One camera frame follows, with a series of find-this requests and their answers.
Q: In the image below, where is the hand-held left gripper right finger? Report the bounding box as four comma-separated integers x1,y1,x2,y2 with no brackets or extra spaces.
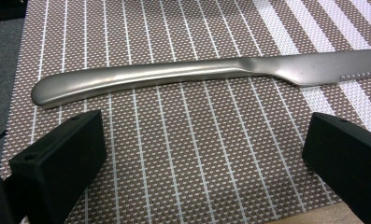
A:
301,112,371,224

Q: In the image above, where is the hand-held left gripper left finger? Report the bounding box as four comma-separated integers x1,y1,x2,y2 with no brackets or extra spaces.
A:
7,109,107,224

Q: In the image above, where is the silver metal table knife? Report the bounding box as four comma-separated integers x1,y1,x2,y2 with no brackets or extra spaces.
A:
30,48,371,110

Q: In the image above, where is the brown woven striped placemat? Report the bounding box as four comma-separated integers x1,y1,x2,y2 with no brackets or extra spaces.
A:
0,0,371,224

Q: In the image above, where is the black object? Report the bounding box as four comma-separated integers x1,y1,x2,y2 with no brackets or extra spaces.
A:
0,0,29,31

